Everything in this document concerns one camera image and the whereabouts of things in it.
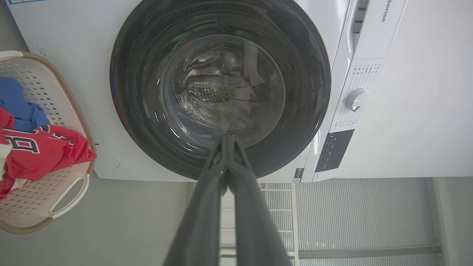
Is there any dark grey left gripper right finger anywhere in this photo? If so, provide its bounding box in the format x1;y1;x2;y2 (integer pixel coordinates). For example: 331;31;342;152
227;134;292;266

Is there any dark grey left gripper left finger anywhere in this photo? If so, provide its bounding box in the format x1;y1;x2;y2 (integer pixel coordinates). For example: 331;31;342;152
163;135;229;266

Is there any round black glass washer door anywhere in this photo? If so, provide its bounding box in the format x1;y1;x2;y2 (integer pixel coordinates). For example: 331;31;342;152
110;0;331;180

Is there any white Hisense washing machine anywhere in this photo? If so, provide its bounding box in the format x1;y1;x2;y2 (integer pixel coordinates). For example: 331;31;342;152
6;0;473;183

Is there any white slatted radiator panel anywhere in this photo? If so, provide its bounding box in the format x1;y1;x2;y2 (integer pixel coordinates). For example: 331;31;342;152
220;177;444;266

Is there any black touch display panel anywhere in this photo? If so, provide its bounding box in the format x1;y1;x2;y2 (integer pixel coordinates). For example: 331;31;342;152
315;129;355;173

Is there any round white filter cover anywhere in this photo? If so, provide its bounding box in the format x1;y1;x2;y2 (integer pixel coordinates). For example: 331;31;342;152
94;144;120;170

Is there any steel perforated washer drum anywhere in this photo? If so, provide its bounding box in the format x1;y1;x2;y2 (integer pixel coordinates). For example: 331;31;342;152
183;46;276;130

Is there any white round control knob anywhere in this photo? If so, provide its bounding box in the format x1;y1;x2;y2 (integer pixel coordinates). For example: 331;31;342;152
346;88;371;112

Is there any red printed jersey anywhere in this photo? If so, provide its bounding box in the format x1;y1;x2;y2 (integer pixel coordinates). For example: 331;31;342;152
0;107;97;200

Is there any white garment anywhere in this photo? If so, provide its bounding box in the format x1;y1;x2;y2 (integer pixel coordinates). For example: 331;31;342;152
0;143;14;182

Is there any beige perforated laundry basket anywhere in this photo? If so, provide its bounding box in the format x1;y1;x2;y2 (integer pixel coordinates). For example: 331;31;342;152
0;51;97;235

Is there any blue garment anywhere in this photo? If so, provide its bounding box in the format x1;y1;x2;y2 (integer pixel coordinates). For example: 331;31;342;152
0;77;51;133

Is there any white detergent drawer front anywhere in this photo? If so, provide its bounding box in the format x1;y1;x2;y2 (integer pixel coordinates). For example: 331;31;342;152
346;0;409;61

